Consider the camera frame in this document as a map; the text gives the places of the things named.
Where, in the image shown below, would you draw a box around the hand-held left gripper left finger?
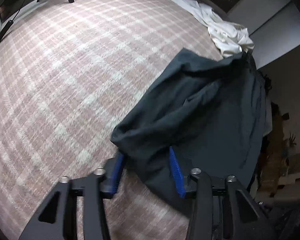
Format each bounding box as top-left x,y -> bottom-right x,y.
19,152 -> 127,240

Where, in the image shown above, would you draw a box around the dark grey jogger pants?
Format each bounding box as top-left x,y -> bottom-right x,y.
110,48 -> 268,198

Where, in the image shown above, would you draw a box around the black cable with inline bar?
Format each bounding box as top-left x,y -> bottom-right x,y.
0,0 -> 39,53

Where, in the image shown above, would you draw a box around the white garment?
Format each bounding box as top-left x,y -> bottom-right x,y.
164,0 -> 255,58

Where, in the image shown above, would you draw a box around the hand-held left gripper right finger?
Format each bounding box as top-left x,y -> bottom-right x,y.
168,146 -> 276,240

